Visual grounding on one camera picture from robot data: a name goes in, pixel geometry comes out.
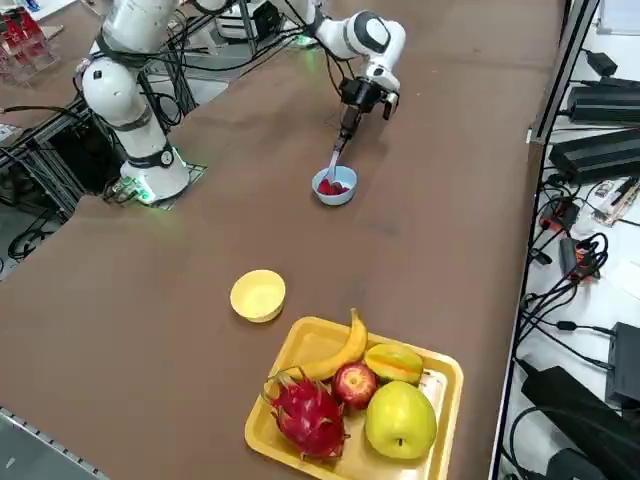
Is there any black metal frame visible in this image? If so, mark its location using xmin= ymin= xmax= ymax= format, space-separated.
xmin=0 ymin=107 xmax=126 ymax=224

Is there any grey aluminium rail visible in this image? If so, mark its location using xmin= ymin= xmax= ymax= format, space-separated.
xmin=0 ymin=404 xmax=109 ymax=480

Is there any light blue spoon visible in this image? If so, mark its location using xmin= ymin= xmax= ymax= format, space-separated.
xmin=323 ymin=148 xmax=345 ymax=189

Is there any black round device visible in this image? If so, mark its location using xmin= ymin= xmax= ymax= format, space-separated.
xmin=544 ymin=447 xmax=596 ymax=480

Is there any small black power adapter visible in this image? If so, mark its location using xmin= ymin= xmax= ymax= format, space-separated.
xmin=584 ymin=49 xmax=620 ymax=77

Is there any aluminium camera pole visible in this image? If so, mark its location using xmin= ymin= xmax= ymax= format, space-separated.
xmin=528 ymin=0 xmax=601 ymax=145

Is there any pink dragon fruit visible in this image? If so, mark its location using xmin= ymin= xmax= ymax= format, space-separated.
xmin=263 ymin=366 xmax=351 ymax=464

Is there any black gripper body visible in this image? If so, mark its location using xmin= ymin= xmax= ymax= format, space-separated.
xmin=339 ymin=77 xmax=385 ymax=115

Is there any clear box with red items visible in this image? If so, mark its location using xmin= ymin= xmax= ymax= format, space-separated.
xmin=0 ymin=9 xmax=62 ymax=90

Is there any circuit board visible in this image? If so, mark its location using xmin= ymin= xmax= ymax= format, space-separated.
xmin=591 ymin=175 xmax=640 ymax=227

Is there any light blue bowl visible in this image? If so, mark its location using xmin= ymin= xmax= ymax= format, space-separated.
xmin=312 ymin=167 xmax=360 ymax=207

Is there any yellow plastic tray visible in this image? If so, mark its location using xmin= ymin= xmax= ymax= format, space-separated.
xmin=243 ymin=315 xmax=465 ymax=480

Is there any red apple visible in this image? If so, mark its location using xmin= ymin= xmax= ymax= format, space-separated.
xmin=332 ymin=362 xmax=380 ymax=415

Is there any yellow banana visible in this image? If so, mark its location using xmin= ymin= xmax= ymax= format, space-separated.
xmin=292 ymin=307 xmax=370 ymax=382

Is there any yellow star fruit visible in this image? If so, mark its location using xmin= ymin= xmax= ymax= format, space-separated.
xmin=363 ymin=343 xmax=426 ymax=385

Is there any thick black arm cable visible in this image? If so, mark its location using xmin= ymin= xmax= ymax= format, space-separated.
xmin=322 ymin=47 xmax=349 ymax=106

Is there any black box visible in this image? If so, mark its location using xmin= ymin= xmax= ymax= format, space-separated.
xmin=603 ymin=321 xmax=640 ymax=407

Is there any orange and black plug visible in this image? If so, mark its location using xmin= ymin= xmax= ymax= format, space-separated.
xmin=538 ymin=196 xmax=581 ymax=232
xmin=558 ymin=236 xmax=603 ymax=285

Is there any white box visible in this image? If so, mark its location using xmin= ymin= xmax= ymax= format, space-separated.
xmin=216 ymin=2 xmax=281 ymax=42

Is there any long black power adapter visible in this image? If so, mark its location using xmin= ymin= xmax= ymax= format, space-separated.
xmin=548 ymin=127 xmax=640 ymax=185
xmin=567 ymin=84 xmax=640 ymax=126

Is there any yellow bowl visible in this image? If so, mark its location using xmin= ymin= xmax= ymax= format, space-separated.
xmin=229 ymin=269 xmax=287 ymax=324

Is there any large yellow-green apple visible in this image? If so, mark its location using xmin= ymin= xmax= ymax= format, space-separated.
xmin=364 ymin=380 xmax=439 ymax=460

